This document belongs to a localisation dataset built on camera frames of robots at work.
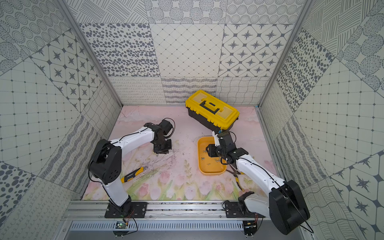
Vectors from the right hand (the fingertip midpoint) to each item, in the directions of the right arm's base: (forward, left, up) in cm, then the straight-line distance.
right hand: (210, 149), depth 85 cm
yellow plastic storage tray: (-6, +2, -10) cm, 11 cm away
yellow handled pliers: (-11, -15, -10) cm, 21 cm away
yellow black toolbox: (+24, -1, +7) cm, 25 cm away
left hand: (+1, +25, -3) cm, 25 cm away
